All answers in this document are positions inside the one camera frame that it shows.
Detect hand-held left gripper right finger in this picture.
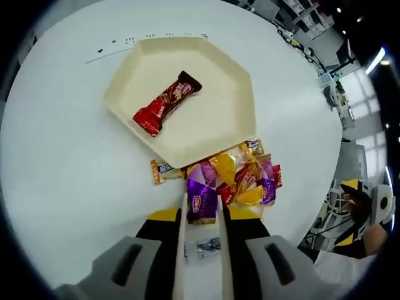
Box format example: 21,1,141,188
224,207,328,300

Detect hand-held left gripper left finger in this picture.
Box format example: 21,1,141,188
52,206,184,300

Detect white food tongs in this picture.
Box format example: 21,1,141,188
172,191,234,300

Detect yellow pastry food packet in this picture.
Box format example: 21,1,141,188
231,184,266,209
208,152,239,188

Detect purple pink food packet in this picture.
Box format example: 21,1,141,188
255,155,278,207

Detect red orange wafer food packet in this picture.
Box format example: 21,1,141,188
217,162,264,206

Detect large purple gold food packet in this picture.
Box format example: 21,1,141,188
186,161,219,226

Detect small red food packet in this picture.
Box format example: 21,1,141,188
270,164,284,191

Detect small orange food packet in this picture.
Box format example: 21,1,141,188
244,139,266,156
149,158,185,186

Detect cream hexagonal container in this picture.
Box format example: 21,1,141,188
102,36,258,166

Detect dark red food bar packet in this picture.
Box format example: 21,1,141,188
132,70,203,138

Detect person in white shirt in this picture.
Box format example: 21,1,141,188
312,249,381,284

